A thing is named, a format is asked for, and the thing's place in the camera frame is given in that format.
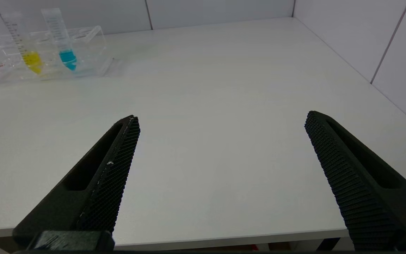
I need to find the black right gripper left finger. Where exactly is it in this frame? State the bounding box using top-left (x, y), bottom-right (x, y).
top-left (13, 115), bottom-right (141, 251)

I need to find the test tube with blue pigment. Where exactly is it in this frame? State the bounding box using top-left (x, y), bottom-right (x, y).
top-left (41, 8), bottom-right (78, 71)

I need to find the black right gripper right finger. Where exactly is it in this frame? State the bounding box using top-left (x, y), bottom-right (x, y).
top-left (304, 110), bottom-right (406, 251)

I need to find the test tube with yellow pigment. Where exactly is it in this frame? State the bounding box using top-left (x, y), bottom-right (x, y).
top-left (1, 13), bottom-right (44, 74)

